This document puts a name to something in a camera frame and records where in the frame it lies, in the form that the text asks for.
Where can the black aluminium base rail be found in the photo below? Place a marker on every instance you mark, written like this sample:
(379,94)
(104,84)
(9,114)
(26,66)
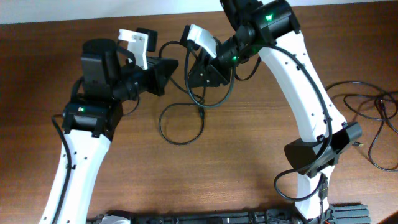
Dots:
(242,216)

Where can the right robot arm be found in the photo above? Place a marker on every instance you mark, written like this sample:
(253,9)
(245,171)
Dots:
(272,32)

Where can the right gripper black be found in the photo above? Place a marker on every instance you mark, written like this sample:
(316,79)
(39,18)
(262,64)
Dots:
(211,68)

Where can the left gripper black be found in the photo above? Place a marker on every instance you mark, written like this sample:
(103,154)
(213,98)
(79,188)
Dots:
(158,76)

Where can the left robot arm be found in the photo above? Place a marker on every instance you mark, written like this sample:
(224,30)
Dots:
(111,76)

